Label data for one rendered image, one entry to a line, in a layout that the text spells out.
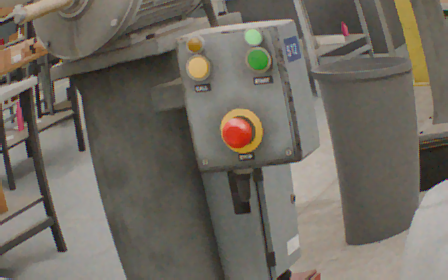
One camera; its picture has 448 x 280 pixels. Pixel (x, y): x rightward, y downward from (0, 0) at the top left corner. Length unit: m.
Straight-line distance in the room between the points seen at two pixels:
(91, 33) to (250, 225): 0.44
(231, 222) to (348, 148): 2.51
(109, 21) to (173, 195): 0.35
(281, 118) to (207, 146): 0.12
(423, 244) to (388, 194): 3.45
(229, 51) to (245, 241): 0.41
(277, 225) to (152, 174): 0.22
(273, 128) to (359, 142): 2.74
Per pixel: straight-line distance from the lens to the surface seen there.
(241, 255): 2.07
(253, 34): 1.75
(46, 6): 1.77
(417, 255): 1.11
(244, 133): 1.76
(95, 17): 1.88
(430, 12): 5.25
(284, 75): 1.75
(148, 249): 2.10
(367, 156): 4.51
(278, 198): 2.08
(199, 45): 1.78
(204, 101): 1.80
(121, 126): 2.06
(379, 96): 4.45
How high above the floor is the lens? 1.24
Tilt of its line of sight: 8 degrees down
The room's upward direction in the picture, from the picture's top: 11 degrees counter-clockwise
